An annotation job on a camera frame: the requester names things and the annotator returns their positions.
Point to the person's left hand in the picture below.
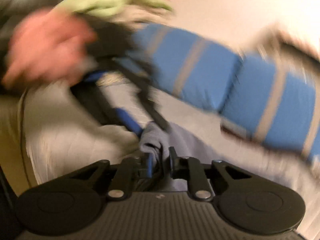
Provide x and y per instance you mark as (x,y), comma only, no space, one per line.
(47,47)

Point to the grey-blue fleece pants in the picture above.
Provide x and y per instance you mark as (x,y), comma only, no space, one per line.
(152,135)

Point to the blue grey-striped pillow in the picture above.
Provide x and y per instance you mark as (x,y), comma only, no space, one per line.
(287,110)
(205,70)

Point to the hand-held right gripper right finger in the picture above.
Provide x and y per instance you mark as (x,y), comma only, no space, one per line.
(172,165)

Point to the grey quilted bedspread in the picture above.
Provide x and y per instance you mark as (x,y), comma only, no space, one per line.
(62,135)

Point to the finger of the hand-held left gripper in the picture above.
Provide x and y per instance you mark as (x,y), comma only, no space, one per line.
(150,100)
(128,120)

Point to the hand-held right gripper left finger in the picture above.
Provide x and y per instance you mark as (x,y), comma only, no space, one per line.
(150,166)

